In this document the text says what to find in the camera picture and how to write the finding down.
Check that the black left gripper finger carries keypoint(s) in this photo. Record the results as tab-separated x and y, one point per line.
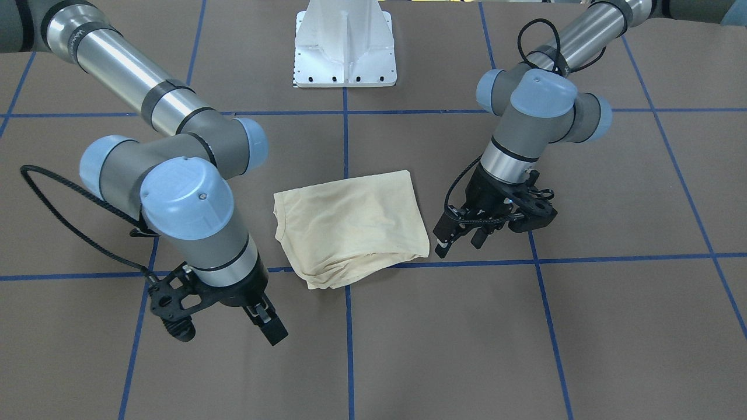
446	232
481	235

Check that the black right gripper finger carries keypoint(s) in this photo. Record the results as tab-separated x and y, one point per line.
264	316

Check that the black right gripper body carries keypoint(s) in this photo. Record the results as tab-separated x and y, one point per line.
240	293

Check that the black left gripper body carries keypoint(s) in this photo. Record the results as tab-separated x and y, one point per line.
482	195

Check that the cream long-sleeve printed shirt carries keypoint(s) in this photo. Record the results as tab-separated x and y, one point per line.
334	234

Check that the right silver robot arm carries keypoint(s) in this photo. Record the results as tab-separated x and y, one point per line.
175	187

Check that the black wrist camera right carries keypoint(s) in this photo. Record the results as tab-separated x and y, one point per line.
174	299

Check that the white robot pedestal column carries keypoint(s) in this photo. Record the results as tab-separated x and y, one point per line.
346	44

